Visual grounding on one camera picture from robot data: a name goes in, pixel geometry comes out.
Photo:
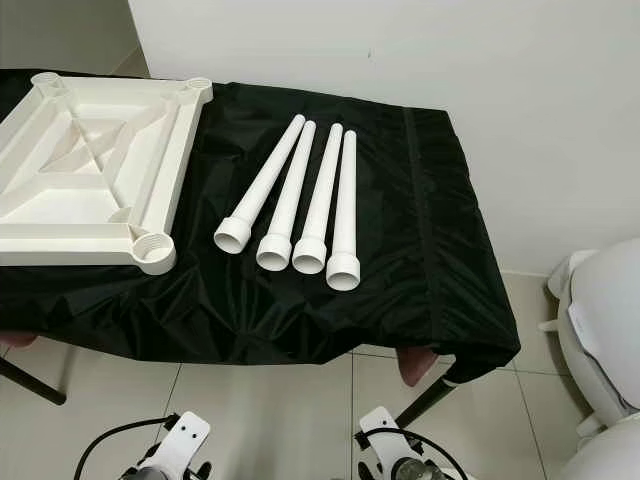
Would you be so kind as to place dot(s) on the white rounded plastic object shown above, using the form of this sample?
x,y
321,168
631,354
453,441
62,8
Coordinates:
x,y
605,330

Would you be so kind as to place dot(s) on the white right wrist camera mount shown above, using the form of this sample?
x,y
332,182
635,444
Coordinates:
x,y
380,430

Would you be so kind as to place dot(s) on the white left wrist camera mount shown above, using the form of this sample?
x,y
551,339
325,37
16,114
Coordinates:
x,y
188,435

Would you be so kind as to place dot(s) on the black metal table leg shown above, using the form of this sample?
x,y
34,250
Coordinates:
x,y
422,405
30,382

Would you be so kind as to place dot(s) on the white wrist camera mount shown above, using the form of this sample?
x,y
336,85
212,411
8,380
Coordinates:
x,y
188,435
380,430

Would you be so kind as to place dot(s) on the black cloth table cover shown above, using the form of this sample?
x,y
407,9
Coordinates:
x,y
440,250

